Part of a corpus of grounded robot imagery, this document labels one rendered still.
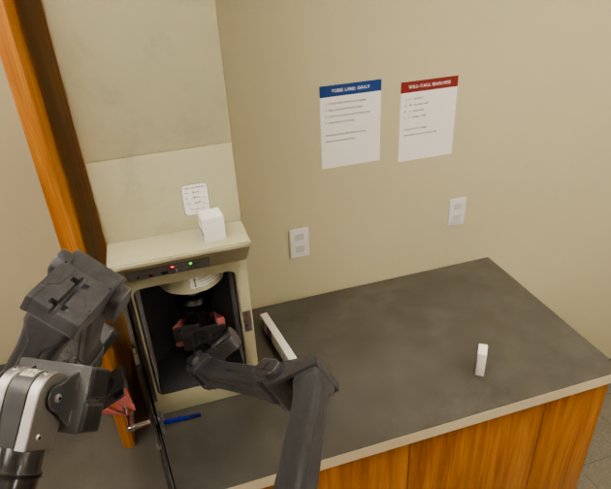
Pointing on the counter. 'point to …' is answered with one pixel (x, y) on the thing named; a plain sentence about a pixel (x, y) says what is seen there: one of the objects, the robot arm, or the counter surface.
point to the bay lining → (154, 311)
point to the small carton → (211, 224)
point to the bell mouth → (192, 284)
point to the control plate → (168, 269)
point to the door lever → (134, 421)
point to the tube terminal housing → (157, 166)
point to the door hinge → (142, 349)
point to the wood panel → (54, 148)
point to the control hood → (177, 249)
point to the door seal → (150, 394)
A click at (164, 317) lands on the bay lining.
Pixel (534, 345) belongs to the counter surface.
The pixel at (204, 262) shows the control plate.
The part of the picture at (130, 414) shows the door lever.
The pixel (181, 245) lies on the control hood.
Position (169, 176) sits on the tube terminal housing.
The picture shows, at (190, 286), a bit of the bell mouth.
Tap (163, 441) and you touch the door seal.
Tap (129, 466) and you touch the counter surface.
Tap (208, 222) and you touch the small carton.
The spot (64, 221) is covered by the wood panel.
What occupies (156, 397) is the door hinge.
